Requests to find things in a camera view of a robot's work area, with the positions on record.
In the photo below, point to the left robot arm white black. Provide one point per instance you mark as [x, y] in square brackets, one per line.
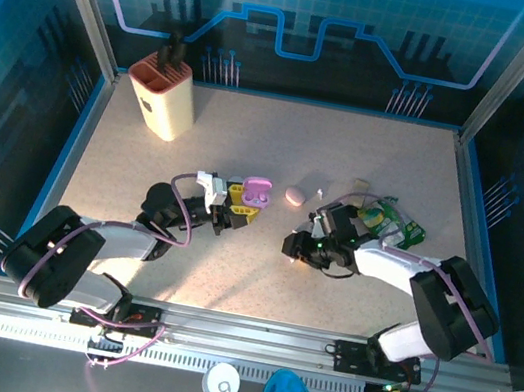
[122, 237]

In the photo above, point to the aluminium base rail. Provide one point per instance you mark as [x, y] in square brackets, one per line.
[243, 330]

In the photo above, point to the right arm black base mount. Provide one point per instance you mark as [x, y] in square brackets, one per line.
[348, 356]

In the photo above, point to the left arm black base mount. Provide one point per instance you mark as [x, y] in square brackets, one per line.
[146, 320]

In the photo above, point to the beige knife block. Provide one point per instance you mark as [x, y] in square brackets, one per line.
[171, 104]

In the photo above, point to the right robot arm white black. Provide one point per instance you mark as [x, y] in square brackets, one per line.
[392, 264]

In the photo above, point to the small white earbud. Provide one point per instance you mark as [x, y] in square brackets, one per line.
[319, 194]

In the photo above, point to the small beige plastic container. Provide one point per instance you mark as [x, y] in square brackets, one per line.
[360, 185]

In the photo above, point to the pink earbud charging case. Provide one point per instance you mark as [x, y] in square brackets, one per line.
[295, 195]

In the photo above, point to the white round cap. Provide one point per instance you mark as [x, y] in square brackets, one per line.
[221, 383]

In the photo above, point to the green snack packet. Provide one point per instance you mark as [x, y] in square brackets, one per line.
[391, 224]

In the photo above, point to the aluminium side rail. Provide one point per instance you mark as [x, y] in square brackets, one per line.
[469, 202]
[76, 143]

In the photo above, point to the purple earbud charging case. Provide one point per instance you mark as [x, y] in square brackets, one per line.
[258, 186]

